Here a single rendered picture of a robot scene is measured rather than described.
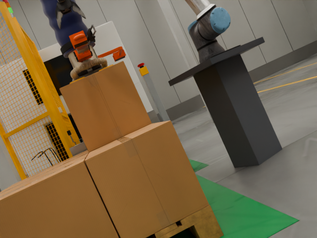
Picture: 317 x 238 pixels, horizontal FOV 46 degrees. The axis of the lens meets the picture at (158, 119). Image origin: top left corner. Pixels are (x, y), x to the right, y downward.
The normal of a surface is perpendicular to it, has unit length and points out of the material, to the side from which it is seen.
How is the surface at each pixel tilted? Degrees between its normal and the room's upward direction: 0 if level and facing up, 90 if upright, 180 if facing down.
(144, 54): 90
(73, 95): 90
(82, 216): 90
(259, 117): 90
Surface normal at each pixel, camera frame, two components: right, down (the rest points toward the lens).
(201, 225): 0.15, -0.04
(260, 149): 0.48, -0.18
